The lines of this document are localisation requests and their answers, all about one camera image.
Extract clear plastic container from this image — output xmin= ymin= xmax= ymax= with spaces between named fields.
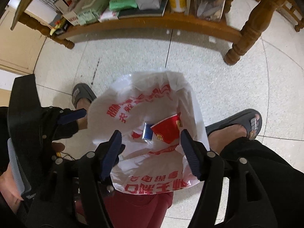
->
xmin=193 ymin=0 xmax=227 ymax=22

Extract white plastic bag red print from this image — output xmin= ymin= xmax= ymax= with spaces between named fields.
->
xmin=88 ymin=70 xmax=209 ymax=195

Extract person's left hand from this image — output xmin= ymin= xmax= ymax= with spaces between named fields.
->
xmin=0 ymin=142 xmax=66 ymax=214

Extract small blue box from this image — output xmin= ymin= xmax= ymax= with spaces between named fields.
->
xmin=142 ymin=122 xmax=154 ymax=141

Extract red paper cup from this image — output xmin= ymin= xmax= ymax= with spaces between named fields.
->
xmin=151 ymin=113 xmax=181 ymax=144

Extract red trousers leg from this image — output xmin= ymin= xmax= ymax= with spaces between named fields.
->
xmin=103 ymin=191 xmax=174 ymax=228

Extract wooden coffee table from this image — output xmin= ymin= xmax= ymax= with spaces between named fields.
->
xmin=10 ymin=0 xmax=289 ymax=66

